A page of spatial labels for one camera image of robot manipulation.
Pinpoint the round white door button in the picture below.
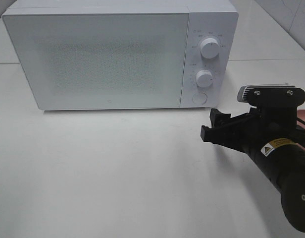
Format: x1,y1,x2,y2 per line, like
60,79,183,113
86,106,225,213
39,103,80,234
192,93,207,105

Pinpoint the white microwave oven body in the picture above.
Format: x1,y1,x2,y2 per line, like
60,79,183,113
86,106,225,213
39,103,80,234
2,0,239,110

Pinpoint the white microwave knob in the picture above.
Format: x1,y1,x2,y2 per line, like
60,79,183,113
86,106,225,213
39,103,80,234
199,36,220,59
195,70,213,88

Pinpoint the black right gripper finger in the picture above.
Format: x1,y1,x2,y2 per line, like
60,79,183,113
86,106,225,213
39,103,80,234
201,125,231,144
209,108,231,128

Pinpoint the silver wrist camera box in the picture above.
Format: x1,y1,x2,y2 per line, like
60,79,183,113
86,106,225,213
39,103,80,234
237,84,305,108

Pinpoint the upper white microwave knob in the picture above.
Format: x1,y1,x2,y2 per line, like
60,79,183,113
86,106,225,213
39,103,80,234
199,36,220,59

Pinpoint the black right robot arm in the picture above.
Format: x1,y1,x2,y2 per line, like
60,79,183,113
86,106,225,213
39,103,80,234
201,108,305,233

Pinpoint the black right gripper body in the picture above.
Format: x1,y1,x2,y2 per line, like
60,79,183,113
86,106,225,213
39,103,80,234
216,107,305,159

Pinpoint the white microwave door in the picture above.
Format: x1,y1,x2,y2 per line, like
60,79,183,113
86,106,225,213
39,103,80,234
3,14,188,110

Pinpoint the lower white microwave knob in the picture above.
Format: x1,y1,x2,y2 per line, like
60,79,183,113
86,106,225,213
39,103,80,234
195,70,213,88

